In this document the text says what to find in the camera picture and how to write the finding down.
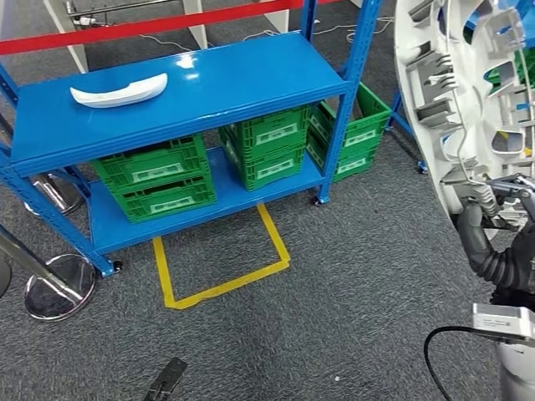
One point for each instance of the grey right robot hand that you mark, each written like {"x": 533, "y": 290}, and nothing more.
{"x": 470, "y": 232}

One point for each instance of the silver plastic wheel cover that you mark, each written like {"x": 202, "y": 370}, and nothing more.
{"x": 476, "y": 110}

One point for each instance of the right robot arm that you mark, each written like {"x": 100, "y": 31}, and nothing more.
{"x": 514, "y": 271}

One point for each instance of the white curved plastic part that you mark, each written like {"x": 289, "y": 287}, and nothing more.
{"x": 121, "y": 93}

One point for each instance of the green plastic crate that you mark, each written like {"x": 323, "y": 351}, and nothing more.
{"x": 372, "y": 124}
{"x": 355, "y": 163}
{"x": 267, "y": 130}
{"x": 167, "y": 202}
{"x": 150, "y": 166}
{"x": 271, "y": 169}

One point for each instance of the yellow tape square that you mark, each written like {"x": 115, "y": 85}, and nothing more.
{"x": 230, "y": 283}

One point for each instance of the white slanted stand leg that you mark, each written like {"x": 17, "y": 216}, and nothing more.
{"x": 276, "y": 16}
{"x": 196, "y": 22}

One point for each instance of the chrome bar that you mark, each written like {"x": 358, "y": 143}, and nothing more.
{"x": 125, "y": 6}

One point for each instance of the chrome stanchion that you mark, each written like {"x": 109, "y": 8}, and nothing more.
{"x": 58, "y": 193}
{"x": 63, "y": 288}

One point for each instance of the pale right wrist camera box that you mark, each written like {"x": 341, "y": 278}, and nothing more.
{"x": 502, "y": 321}

